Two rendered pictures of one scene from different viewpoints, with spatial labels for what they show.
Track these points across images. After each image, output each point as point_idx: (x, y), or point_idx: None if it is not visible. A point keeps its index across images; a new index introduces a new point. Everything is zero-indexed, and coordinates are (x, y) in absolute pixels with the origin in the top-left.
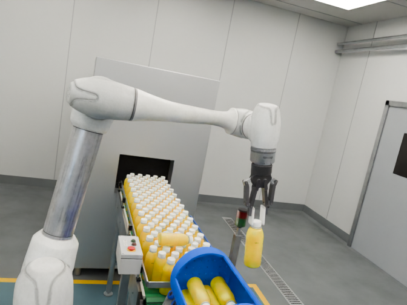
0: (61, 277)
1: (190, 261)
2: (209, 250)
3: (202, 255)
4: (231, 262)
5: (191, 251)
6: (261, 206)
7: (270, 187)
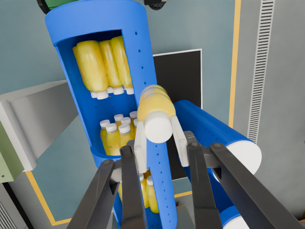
0: None
1: (62, 40)
2: (90, 19)
3: (79, 35)
4: (135, 37)
5: (57, 13)
6: (179, 146)
7: (257, 219)
